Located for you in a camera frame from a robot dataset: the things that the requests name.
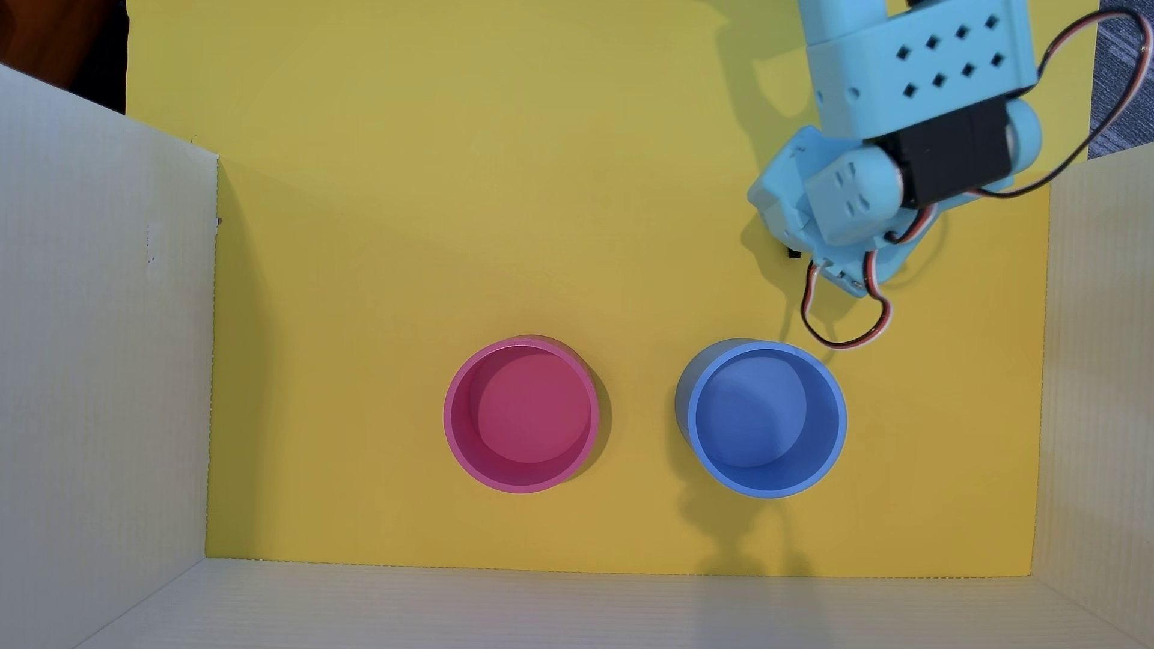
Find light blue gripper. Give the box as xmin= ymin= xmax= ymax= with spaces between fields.
xmin=747 ymin=126 xmax=823 ymax=263

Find white corrugated box walls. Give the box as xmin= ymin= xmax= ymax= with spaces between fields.
xmin=0 ymin=63 xmax=1154 ymax=649

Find blue round cup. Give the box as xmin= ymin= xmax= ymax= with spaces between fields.
xmin=675 ymin=338 xmax=849 ymax=499

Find pink round cup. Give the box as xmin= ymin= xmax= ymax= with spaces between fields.
xmin=442 ymin=335 xmax=602 ymax=495

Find yellow paper mat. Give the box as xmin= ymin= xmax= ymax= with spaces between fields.
xmin=126 ymin=0 xmax=1101 ymax=579

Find dark brown furniture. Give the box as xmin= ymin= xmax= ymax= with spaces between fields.
xmin=0 ymin=0 xmax=129 ymax=115

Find red white black servo cable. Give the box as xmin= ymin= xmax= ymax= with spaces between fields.
xmin=966 ymin=7 xmax=1154 ymax=200
xmin=799 ymin=206 xmax=941 ymax=351

